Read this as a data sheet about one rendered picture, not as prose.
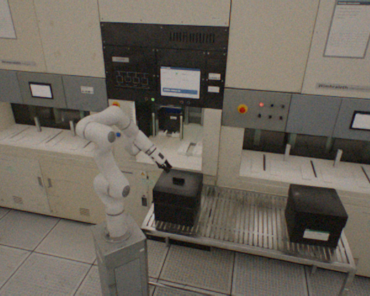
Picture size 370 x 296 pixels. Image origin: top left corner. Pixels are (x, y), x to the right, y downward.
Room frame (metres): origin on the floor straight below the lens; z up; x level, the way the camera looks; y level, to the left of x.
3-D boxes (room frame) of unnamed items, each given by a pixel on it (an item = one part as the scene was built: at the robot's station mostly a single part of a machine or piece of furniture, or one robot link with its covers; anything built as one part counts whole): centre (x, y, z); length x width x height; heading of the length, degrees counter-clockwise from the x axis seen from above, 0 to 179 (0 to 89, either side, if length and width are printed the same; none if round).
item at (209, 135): (2.52, 0.02, 0.98); 0.95 x 0.88 x 1.95; 166
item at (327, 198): (1.51, -0.86, 0.89); 0.29 x 0.29 x 0.25; 80
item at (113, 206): (1.48, 0.42, 1.07); 0.19 x 0.12 x 0.24; 61
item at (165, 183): (1.68, 0.00, 0.98); 0.29 x 0.29 x 0.13; 76
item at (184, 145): (2.36, -0.11, 0.89); 0.22 x 0.21 x 0.04; 166
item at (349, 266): (1.64, -0.45, 0.38); 1.30 x 0.60 x 0.76; 76
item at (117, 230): (1.47, 0.39, 0.85); 0.19 x 0.19 x 0.18
